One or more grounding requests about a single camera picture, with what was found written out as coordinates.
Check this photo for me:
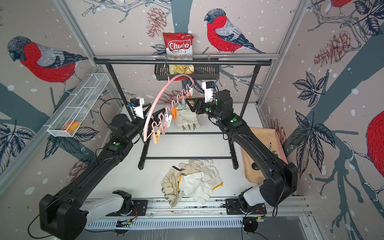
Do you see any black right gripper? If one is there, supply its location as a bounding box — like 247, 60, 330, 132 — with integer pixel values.
184, 97, 224, 123

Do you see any pink clip hanger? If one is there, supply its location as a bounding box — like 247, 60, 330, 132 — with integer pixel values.
143, 74, 194, 142

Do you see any white glove yellow cuff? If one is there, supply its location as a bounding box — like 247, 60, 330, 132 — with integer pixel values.
179, 172, 213, 205

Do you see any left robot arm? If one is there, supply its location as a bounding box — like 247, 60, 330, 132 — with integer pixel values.
39, 109, 165, 240

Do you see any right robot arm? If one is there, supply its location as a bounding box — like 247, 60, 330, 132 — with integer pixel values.
186, 90, 298, 212

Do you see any white clothespin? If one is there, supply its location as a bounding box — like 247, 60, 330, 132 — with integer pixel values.
165, 114, 173, 128

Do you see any teal clothespin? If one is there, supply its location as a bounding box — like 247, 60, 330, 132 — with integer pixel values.
178, 100, 186, 110

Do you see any orange clothespin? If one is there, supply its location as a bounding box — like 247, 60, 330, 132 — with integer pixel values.
171, 107, 178, 120

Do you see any yellow clothespin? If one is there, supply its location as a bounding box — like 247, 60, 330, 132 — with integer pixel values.
152, 130, 162, 144

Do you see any red cassava chips bag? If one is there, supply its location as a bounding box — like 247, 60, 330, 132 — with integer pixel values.
163, 33, 194, 61

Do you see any beige glove middle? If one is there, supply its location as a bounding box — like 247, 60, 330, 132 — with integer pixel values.
161, 166, 185, 208

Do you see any black garment rack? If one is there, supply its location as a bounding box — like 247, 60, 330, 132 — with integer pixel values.
94, 55, 273, 170

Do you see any knit glove yellow cuff bottom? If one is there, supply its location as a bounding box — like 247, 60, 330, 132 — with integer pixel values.
179, 159, 223, 190

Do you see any beige cloth mat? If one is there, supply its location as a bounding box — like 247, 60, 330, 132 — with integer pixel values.
242, 128, 281, 185

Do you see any dark metal spoon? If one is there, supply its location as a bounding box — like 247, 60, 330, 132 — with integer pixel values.
251, 163, 260, 171

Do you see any orange snack packet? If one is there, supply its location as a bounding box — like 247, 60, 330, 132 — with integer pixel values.
62, 121, 82, 135

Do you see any pink tray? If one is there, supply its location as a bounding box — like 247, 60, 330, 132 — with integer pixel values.
275, 130, 289, 164

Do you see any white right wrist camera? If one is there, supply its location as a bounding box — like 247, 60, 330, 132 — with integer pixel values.
202, 81, 215, 103

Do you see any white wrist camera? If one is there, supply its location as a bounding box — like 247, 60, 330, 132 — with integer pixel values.
130, 97, 145, 119
202, 81, 215, 103

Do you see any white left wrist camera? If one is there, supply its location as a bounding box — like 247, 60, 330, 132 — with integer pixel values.
130, 97, 145, 119

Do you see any black wall basket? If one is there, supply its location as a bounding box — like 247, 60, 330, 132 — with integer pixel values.
154, 64, 220, 81

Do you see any white wire mesh shelf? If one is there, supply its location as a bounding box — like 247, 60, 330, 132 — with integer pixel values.
47, 73, 110, 138

